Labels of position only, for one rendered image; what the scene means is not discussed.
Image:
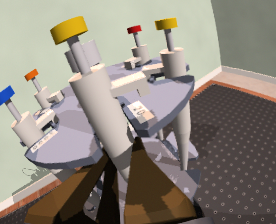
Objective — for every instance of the white hand pipette with yellow button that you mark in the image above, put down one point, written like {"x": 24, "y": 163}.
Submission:
{"x": 97, "y": 96}

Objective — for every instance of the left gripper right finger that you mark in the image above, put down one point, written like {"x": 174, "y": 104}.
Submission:
{"x": 152, "y": 198}

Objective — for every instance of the white pipette with blue button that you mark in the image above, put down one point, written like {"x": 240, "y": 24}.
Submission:
{"x": 29, "y": 131}

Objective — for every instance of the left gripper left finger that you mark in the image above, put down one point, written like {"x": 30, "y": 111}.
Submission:
{"x": 64, "y": 205}

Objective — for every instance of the black perforated breadboard plate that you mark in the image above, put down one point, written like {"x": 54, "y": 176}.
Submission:
{"x": 234, "y": 133}

